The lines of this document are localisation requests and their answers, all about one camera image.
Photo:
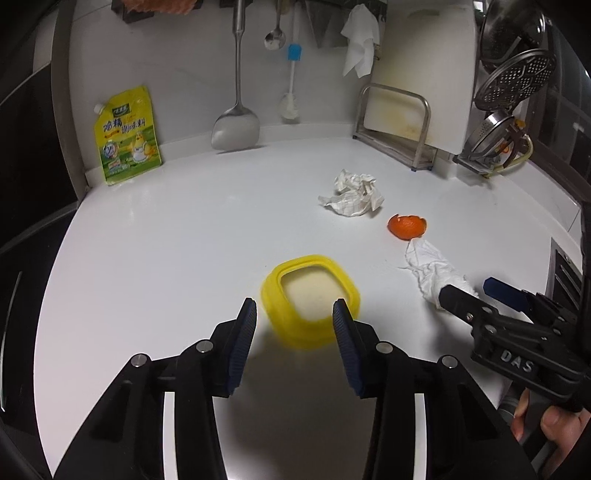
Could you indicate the yellow seasoning pouch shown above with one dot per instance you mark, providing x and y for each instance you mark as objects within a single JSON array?
[{"x": 127, "y": 138}]

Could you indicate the steel spatula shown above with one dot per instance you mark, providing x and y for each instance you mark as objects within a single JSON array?
[{"x": 235, "y": 129}]

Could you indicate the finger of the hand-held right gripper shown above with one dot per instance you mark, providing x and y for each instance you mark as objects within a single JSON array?
[
  {"x": 457, "y": 300},
  {"x": 503, "y": 290}
]

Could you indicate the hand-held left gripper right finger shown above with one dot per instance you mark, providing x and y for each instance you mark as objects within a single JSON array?
[{"x": 348, "y": 350}]

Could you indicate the white cutting board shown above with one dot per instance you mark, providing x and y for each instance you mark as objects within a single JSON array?
[{"x": 425, "y": 69}]

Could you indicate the orange peel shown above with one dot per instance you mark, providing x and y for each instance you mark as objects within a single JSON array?
[{"x": 404, "y": 226}]

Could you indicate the small steel spoon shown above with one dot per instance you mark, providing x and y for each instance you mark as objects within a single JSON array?
[{"x": 274, "y": 40}]

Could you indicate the steel strainer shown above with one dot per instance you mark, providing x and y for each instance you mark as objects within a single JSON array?
[{"x": 487, "y": 136}]

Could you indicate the hanging white paper towel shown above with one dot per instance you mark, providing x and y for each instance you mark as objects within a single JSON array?
[{"x": 360, "y": 46}]

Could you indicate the orange dish cloth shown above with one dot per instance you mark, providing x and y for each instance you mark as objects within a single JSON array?
[{"x": 157, "y": 4}]

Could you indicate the steel cutting board rack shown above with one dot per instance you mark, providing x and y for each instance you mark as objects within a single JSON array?
[{"x": 425, "y": 129}]

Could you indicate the blue and white bottle brush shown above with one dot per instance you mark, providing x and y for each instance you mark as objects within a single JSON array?
[{"x": 294, "y": 53}]

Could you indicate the white tissue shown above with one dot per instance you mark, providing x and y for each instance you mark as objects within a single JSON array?
[{"x": 429, "y": 272}]

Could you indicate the checked crumpled paper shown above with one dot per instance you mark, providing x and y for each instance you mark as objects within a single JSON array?
[{"x": 351, "y": 198}]

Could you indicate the perforated steel steamer plate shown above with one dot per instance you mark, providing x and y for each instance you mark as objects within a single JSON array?
[{"x": 517, "y": 81}]

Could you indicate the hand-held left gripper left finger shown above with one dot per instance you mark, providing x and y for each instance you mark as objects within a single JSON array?
[{"x": 242, "y": 341}]

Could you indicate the yellow plastic lid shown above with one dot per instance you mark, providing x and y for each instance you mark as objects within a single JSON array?
[{"x": 309, "y": 295}]

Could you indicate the person's right hand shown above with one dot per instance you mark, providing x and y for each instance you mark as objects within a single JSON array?
[{"x": 563, "y": 434}]

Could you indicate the dark wall utensil rail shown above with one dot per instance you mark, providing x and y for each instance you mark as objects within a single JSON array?
[{"x": 323, "y": 2}]

